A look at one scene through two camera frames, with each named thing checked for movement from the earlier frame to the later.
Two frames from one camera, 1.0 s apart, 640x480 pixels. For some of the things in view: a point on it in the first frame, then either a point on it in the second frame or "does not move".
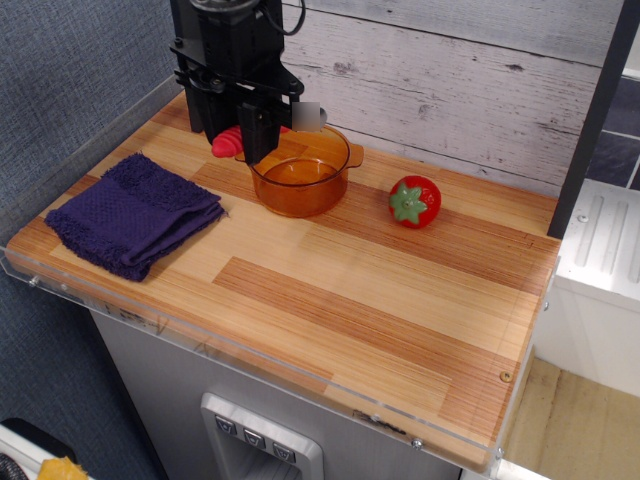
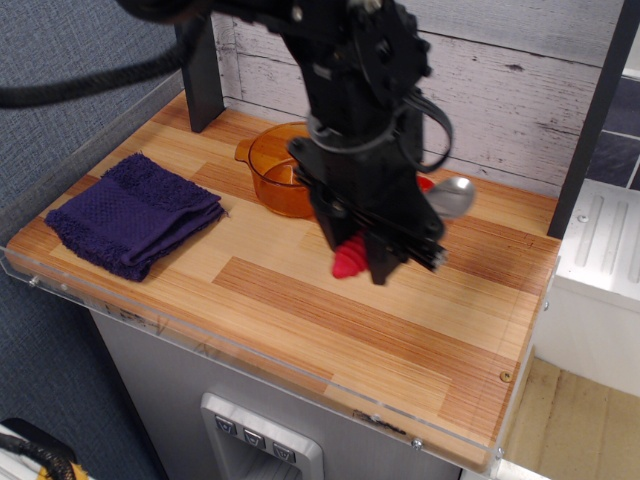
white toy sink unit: x=590 y=321 does not move
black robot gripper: x=235 y=48 → x=364 y=173
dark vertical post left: x=190 y=26 does not move
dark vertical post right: x=595 y=121 does not move
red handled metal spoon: x=230 y=143 → x=450 y=197
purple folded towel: x=131 y=215 does not move
